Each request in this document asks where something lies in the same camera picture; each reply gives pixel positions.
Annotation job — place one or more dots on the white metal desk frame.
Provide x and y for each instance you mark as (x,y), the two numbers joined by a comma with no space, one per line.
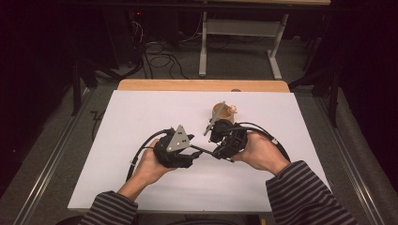
(241,28)

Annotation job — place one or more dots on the person's left hand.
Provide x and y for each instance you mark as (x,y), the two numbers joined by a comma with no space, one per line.
(148,170)

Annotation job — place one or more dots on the person's right hand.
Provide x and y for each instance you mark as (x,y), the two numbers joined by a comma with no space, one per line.
(263,153)

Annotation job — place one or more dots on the tan cup with figurine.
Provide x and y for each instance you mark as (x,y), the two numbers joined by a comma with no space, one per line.
(230,116)

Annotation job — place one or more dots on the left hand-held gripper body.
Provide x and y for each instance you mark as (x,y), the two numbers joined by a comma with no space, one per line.
(170,156)

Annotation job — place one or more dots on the metal floor rail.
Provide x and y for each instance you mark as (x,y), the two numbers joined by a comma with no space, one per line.
(53,159)
(347,150)

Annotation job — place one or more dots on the wooden table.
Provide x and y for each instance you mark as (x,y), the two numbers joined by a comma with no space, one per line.
(187,85)

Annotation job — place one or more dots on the white board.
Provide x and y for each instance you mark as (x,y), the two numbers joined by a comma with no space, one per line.
(140,109)

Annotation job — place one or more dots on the black metal stand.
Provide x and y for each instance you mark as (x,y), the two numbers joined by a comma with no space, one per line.
(76,90)
(333,93)

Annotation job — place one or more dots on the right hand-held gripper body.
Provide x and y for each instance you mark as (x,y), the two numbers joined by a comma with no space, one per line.
(233,140)

